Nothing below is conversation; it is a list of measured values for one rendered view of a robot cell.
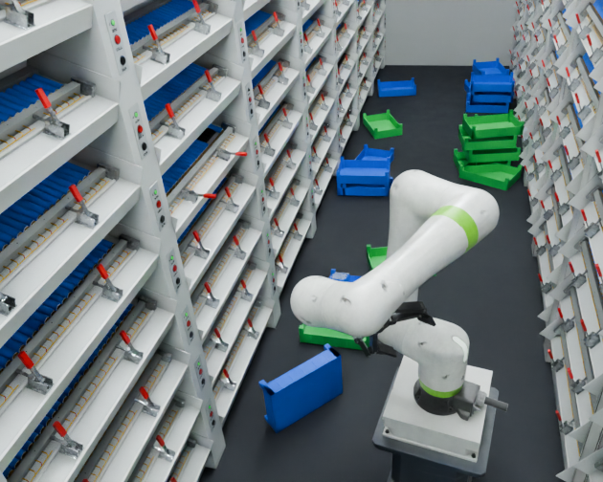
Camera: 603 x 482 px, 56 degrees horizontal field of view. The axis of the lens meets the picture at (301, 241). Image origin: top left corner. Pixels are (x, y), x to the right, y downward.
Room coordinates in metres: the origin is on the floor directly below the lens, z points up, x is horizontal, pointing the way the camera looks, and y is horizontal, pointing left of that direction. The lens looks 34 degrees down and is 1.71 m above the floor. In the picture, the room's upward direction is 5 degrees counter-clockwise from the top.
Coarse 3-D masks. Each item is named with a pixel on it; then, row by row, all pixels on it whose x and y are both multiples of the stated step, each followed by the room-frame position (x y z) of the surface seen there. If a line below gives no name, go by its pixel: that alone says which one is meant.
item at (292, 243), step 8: (296, 216) 2.49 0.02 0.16; (304, 216) 2.52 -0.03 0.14; (312, 216) 2.51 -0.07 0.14; (296, 224) 2.45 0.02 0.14; (304, 224) 2.48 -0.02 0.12; (288, 232) 2.35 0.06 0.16; (296, 232) 2.36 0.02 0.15; (304, 232) 2.41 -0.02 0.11; (288, 240) 2.32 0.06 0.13; (296, 240) 2.33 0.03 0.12; (280, 248) 2.22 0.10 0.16; (288, 248) 2.26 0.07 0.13; (296, 248) 2.27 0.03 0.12; (280, 256) 2.10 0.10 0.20; (288, 256) 2.20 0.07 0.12; (280, 264) 2.11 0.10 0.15; (288, 264) 2.15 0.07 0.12; (280, 272) 2.09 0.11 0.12; (288, 272) 2.10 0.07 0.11; (280, 280) 2.03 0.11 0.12; (280, 288) 1.93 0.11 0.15
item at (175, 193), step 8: (232, 128) 1.83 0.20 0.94; (224, 136) 1.77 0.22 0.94; (216, 144) 1.71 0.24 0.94; (208, 152) 1.65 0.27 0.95; (200, 160) 1.60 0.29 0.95; (208, 160) 1.63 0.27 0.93; (192, 168) 1.55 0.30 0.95; (200, 168) 1.57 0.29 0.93; (208, 168) 1.59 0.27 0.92; (192, 176) 1.51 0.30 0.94; (184, 184) 1.46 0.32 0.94; (176, 192) 1.41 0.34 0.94; (168, 200) 1.37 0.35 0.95
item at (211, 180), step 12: (216, 120) 1.88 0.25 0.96; (228, 120) 1.87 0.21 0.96; (240, 120) 1.85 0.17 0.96; (216, 132) 1.83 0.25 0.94; (240, 132) 1.85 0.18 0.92; (228, 144) 1.77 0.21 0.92; (240, 144) 1.79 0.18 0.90; (216, 168) 1.61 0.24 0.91; (228, 168) 1.67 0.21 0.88; (204, 180) 1.54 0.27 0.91; (216, 180) 1.56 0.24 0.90; (204, 192) 1.47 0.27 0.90; (180, 204) 1.40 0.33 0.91; (192, 204) 1.41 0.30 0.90; (180, 216) 1.34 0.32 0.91; (192, 216) 1.40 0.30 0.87; (180, 228) 1.30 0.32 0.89
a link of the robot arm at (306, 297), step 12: (312, 276) 0.96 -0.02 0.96; (300, 288) 0.93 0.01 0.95; (312, 288) 0.92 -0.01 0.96; (324, 288) 0.90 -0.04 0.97; (300, 300) 0.91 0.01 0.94; (312, 300) 0.89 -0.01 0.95; (300, 312) 0.90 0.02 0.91; (312, 312) 0.88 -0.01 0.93; (312, 324) 0.89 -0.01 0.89; (324, 324) 0.86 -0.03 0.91
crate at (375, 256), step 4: (368, 248) 2.28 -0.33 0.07; (372, 248) 2.30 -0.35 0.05; (376, 248) 2.30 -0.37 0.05; (380, 248) 2.30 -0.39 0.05; (384, 248) 2.30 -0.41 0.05; (368, 252) 2.28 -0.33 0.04; (372, 252) 2.30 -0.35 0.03; (376, 252) 2.30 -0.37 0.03; (380, 252) 2.30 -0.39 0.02; (384, 252) 2.30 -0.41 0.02; (368, 256) 2.23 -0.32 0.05; (372, 256) 2.30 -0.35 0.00; (376, 256) 2.30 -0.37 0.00; (380, 256) 2.29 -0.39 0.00; (384, 256) 2.29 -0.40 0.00; (368, 260) 2.23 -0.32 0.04; (372, 260) 2.27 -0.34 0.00; (376, 260) 2.27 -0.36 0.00; (380, 260) 2.26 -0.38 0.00; (384, 260) 2.26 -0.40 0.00; (368, 264) 2.23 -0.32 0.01; (372, 264) 2.24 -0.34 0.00; (376, 264) 2.23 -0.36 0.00; (372, 268) 2.12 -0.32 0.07
